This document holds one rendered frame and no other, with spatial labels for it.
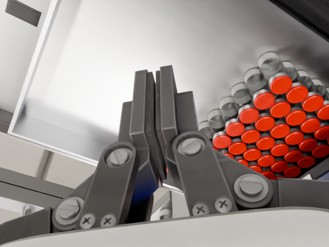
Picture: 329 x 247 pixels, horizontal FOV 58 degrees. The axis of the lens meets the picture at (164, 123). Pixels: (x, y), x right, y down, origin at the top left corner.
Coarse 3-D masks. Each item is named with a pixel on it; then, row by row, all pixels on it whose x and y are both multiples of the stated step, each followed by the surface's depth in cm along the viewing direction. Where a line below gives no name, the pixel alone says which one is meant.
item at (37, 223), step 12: (24, 216) 9; (36, 216) 9; (48, 216) 9; (0, 228) 9; (12, 228) 9; (24, 228) 9; (36, 228) 9; (48, 228) 9; (0, 240) 9; (12, 240) 9
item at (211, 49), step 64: (64, 0) 27; (128, 0) 27; (192, 0) 27; (256, 0) 27; (64, 64) 31; (128, 64) 32; (192, 64) 32; (256, 64) 32; (320, 64) 32; (64, 128) 38
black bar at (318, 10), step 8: (280, 0) 26; (288, 0) 26; (296, 0) 26; (304, 0) 26; (312, 0) 26; (320, 0) 26; (296, 8) 26; (304, 8) 26; (312, 8) 26; (320, 8) 26; (328, 8) 26; (304, 16) 27; (312, 16) 27; (320, 16) 27; (328, 16) 27; (320, 24) 27; (328, 24) 27; (328, 32) 28
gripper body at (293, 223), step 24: (192, 216) 7; (216, 216) 7; (240, 216) 7; (264, 216) 6; (288, 216) 6; (312, 216) 6; (24, 240) 7; (48, 240) 7; (72, 240) 7; (96, 240) 7; (120, 240) 7; (144, 240) 6; (168, 240) 6; (192, 240) 6; (216, 240) 6; (240, 240) 6; (264, 240) 6; (288, 240) 6; (312, 240) 6
